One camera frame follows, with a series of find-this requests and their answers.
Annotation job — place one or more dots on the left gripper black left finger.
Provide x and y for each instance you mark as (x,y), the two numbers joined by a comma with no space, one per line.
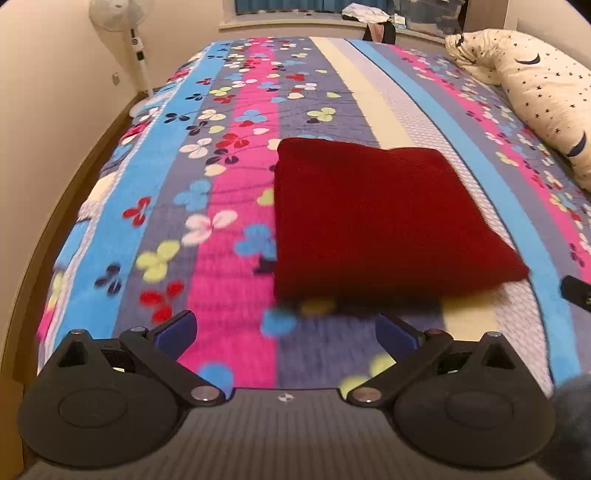
(100,403)

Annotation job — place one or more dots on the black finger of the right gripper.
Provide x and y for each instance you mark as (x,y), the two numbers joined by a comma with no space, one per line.
(576,291)

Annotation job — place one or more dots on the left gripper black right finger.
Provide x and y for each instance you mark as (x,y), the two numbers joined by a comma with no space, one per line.
(471,404)

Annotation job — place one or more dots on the red knitted sweater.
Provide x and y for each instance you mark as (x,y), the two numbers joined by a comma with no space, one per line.
(366,225)

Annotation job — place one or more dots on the cream star-patterned pillow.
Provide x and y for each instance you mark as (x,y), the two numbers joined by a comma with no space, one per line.
(547,89)

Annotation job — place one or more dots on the colourful floral striped blanket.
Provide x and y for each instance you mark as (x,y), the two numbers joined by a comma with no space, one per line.
(182,214)

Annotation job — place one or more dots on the clutter on window sill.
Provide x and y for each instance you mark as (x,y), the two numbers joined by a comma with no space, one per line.
(434,18)

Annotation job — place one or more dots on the white standing fan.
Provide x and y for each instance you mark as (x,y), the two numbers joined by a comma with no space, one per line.
(125,16)

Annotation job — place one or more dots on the blue curtain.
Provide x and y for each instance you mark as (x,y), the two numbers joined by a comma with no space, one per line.
(323,6)

